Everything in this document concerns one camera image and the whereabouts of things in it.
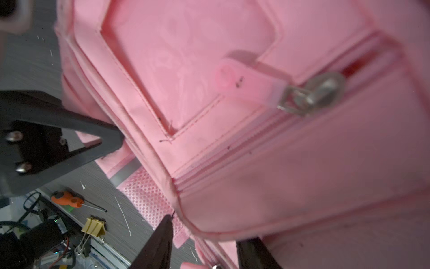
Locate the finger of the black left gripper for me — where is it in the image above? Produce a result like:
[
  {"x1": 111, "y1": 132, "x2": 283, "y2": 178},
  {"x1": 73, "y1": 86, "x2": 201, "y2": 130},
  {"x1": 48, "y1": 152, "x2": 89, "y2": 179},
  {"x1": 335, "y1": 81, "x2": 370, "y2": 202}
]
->
[{"x1": 1, "y1": 90, "x2": 124, "y2": 197}]

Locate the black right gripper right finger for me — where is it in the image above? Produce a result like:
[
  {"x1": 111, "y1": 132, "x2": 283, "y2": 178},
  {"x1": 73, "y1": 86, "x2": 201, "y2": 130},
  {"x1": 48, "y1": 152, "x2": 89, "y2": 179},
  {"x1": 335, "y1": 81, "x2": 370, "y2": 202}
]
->
[{"x1": 236, "y1": 238, "x2": 282, "y2": 269}]

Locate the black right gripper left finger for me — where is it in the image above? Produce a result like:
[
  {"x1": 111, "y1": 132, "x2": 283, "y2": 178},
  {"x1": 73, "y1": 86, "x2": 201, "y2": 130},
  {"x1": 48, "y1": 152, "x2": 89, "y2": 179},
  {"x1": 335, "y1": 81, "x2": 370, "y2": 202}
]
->
[{"x1": 129, "y1": 215, "x2": 174, "y2": 269}]

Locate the pink student backpack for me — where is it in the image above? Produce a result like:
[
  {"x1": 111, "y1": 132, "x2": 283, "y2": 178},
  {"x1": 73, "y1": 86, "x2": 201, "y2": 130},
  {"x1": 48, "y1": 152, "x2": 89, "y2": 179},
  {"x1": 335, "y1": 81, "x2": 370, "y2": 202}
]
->
[{"x1": 56, "y1": 1, "x2": 430, "y2": 269}]

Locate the small yellow wooden block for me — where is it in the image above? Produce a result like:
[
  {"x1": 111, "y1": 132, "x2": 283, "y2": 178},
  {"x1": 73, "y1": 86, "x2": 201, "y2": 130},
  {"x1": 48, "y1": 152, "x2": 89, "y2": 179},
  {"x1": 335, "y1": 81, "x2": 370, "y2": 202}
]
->
[{"x1": 75, "y1": 217, "x2": 106, "y2": 255}]

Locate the orange handled screwdriver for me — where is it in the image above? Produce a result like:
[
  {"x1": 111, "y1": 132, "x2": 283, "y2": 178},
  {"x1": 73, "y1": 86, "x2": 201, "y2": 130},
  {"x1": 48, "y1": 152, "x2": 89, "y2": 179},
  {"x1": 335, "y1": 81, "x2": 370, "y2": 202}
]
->
[{"x1": 50, "y1": 191, "x2": 108, "y2": 213}]

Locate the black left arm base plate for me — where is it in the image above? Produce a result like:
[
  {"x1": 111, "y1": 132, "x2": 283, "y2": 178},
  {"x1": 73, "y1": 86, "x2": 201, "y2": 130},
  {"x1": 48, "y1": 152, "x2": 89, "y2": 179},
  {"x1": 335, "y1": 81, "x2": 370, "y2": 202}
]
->
[{"x1": 1, "y1": 219, "x2": 66, "y2": 269}]

